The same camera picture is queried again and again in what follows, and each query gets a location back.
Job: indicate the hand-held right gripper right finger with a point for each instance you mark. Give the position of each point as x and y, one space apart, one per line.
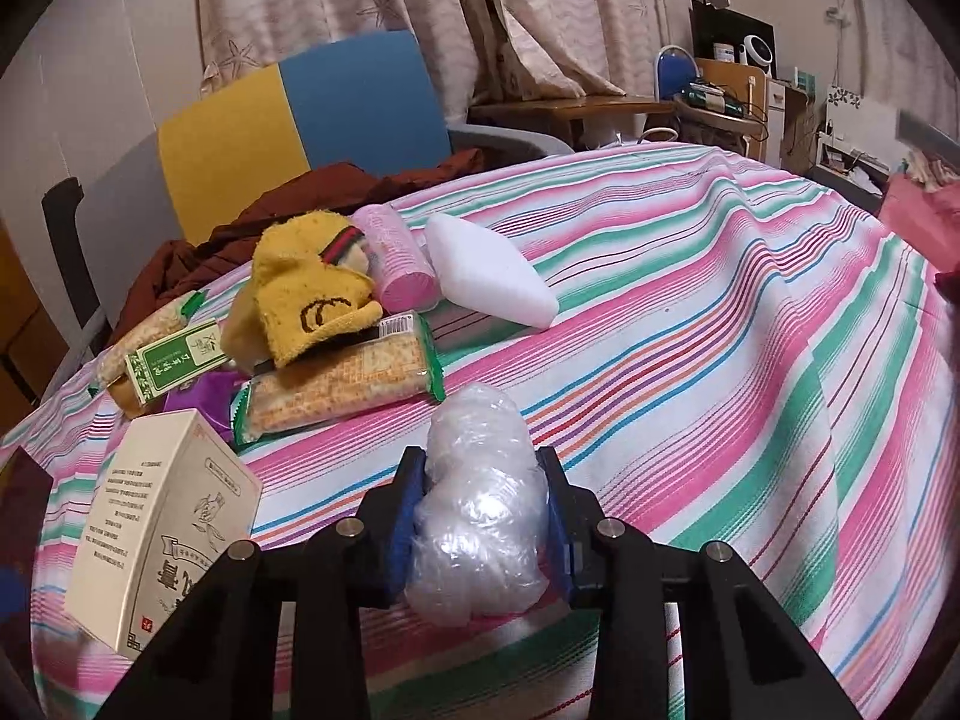
559 540

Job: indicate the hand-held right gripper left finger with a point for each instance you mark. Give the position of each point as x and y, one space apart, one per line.
401 532

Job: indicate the clear plastic bag bundle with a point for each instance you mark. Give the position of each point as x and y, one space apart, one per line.
480 510

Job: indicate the cracker packet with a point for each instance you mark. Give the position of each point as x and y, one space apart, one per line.
337 386
150 326

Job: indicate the beige carton box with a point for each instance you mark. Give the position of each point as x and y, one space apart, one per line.
165 510

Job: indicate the purple snack packet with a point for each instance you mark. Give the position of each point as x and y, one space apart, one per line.
199 397

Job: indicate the pink tissue roll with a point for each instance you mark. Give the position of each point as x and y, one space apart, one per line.
397 262

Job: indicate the white foam block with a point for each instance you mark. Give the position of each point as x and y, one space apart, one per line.
487 270

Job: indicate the small green label box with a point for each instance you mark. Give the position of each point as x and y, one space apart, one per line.
169 364

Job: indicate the tan sponge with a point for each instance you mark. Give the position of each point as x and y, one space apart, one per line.
124 396

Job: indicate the maroon jacket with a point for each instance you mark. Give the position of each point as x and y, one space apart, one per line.
315 195

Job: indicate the grey yellow blue chair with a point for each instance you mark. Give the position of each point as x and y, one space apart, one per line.
225 142

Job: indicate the wooden side table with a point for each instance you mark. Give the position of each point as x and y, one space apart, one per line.
570 109

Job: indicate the wooden wardrobe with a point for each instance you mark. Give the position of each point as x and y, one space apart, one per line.
19 330

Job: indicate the black foam pole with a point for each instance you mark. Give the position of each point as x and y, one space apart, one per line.
64 255

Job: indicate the white desk organizer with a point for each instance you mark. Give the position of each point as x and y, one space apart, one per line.
847 154

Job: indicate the pink blanket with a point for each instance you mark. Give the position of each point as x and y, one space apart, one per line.
919 217

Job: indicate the wooden shelf unit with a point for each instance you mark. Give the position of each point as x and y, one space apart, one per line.
731 86

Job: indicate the blue folding chair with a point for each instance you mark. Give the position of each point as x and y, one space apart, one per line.
675 64

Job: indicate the white round fan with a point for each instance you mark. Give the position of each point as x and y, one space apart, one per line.
756 52

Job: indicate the pink patterned curtains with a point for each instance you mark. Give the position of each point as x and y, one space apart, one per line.
450 7

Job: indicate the black board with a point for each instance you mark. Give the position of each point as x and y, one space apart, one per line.
724 22

